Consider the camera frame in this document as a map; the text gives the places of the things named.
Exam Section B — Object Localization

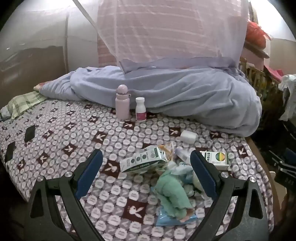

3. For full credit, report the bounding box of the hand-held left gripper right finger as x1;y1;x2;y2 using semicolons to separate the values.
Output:
185;149;275;241

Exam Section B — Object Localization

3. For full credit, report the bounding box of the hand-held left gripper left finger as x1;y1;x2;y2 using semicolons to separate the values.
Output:
24;149;107;241

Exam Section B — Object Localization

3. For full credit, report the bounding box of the white foam block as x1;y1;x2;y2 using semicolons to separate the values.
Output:
180;130;198;144

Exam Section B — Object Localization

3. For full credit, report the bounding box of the clear wrapper orange print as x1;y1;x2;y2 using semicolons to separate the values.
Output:
157;142;177;163

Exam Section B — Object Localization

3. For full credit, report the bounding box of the green and white carton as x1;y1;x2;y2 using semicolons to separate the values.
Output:
120;146;167;173

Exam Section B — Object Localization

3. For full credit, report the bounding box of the white medicine box rainbow oval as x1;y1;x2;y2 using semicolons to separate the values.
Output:
199;151;230;171

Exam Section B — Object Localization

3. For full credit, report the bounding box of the white tube box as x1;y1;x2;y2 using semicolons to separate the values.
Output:
174;148;192;165

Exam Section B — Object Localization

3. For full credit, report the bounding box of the printed bed blanket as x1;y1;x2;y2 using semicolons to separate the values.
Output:
0;97;274;241

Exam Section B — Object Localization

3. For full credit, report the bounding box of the blue plastic packet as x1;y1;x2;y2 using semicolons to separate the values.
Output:
154;207;198;227

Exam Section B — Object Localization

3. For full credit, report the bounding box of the pink water bottle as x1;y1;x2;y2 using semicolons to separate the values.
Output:
116;85;131;120

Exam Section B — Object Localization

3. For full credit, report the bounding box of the white medicine bottle pink label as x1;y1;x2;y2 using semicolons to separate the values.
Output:
135;97;147;121

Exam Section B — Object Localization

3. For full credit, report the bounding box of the lavender quilt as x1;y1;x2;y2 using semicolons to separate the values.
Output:
35;57;263;137

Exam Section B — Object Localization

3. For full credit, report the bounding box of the green plaid cloth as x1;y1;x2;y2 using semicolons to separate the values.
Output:
0;91;48;120

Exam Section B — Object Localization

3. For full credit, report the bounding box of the wooden rack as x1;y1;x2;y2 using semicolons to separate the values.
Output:
239;57;281;93

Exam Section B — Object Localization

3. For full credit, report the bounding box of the white cloth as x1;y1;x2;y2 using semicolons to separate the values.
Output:
279;74;296;122

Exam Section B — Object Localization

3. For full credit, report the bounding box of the red mesh bag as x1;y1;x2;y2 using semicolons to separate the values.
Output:
245;21;271;47

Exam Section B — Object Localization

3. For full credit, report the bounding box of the mosquito net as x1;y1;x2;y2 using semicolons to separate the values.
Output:
0;0;252;98

